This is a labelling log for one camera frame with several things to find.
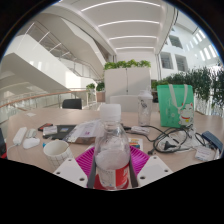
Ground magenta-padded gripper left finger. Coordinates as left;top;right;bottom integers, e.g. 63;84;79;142
53;147;98;190

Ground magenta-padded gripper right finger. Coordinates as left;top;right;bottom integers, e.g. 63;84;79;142
128;145;174;189

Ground clear water bottle red label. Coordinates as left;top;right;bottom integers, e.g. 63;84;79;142
93;103;132;191

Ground colourful sticker sheet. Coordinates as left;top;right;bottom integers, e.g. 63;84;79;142
128;138;144;151

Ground white checked mug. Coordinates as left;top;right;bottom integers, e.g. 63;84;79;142
42;139;74;171

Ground white power adapter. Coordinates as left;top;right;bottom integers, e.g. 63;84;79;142
130;125;150;136

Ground open paper booklet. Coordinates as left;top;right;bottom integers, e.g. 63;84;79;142
63;119;105;145

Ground black notebook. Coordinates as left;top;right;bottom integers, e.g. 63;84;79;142
42;124;77;140

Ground white card pack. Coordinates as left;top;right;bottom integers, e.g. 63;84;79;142
43;125;58;136

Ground clear shaker bottle white lid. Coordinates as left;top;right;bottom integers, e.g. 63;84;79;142
137;89;154;127

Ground small black red box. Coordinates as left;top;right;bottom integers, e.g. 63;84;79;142
37;122;54;132

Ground white computer mouse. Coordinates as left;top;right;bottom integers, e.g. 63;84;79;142
22;137;41;150

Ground black chair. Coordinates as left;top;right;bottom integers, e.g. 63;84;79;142
61;98;83;110

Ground small grey oval device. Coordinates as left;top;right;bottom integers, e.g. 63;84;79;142
26;128;38;139

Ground white chair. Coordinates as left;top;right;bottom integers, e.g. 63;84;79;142
109;95;140;113

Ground green tote bag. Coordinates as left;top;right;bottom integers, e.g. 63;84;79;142
156;83;195;129

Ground white power strip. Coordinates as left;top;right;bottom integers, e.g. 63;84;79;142
12;126;28;146

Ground brown planter with plant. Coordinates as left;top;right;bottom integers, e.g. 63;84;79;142
95;81;106;103

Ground green plant on white stand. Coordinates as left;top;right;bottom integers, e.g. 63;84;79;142
85;83;97;101

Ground white cabinet with plants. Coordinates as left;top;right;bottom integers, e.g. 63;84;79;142
103;59;152;104

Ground red and dark chair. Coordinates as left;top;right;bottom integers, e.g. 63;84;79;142
0;128;8;159

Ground row of green hedge plants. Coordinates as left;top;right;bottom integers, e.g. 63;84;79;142
151;64;224;118

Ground tangled black cables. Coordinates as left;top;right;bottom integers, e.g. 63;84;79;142
123;123;201;155

